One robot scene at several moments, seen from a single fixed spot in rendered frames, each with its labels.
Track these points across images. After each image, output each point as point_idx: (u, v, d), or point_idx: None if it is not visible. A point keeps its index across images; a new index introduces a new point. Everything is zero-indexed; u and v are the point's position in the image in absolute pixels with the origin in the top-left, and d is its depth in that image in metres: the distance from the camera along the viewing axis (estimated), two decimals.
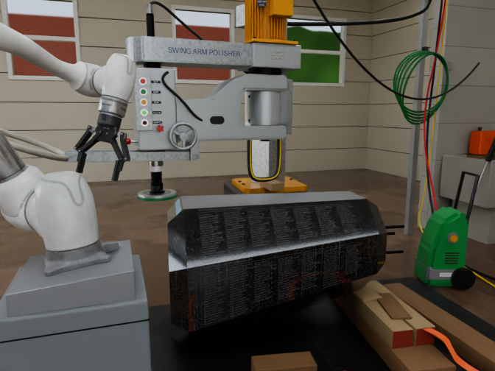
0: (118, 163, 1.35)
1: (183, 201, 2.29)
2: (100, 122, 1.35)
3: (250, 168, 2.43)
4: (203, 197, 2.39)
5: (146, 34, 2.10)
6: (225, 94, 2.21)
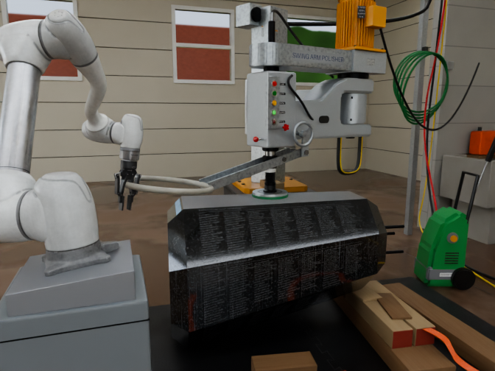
0: (131, 197, 1.92)
1: (183, 201, 2.29)
2: (131, 168, 1.86)
3: (340, 163, 2.69)
4: (203, 197, 2.39)
5: (268, 40, 2.27)
6: (331, 96, 2.45)
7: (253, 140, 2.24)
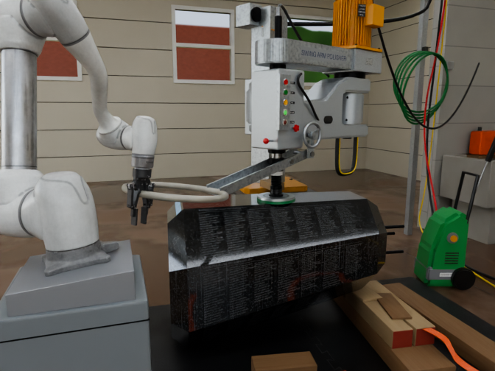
0: (146, 209, 1.70)
1: None
2: (146, 177, 1.64)
3: (339, 163, 2.64)
4: None
5: (275, 36, 2.15)
6: (334, 96, 2.38)
7: (263, 141, 2.10)
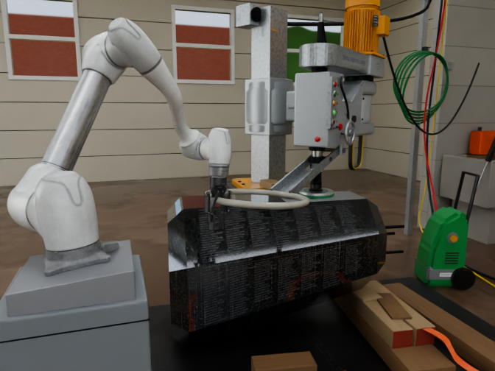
0: (223, 215, 1.81)
1: (183, 201, 2.29)
2: (221, 185, 1.75)
3: (352, 159, 2.89)
4: (203, 197, 2.39)
5: (318, 41, 2.30)
6: (357, 97, 2.61)
7: (315, 140, 2.24)
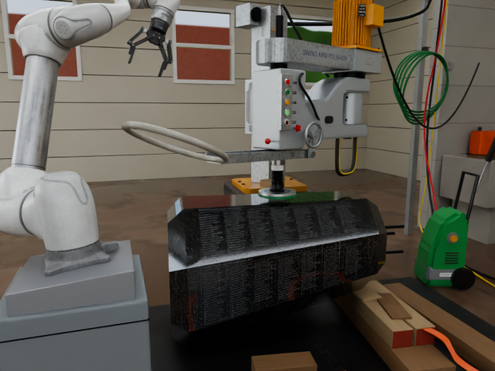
0: (165, 62, 1.76)
1: (183, 201, 2.29)
2: (158, 27, 1.71)
3: (339, 163, 2.64)
4: (203, 197, 2.39)
5: (276, 36, 2.14)
6: (334, 96, 2.38)
7: (264, 141, 2.09)
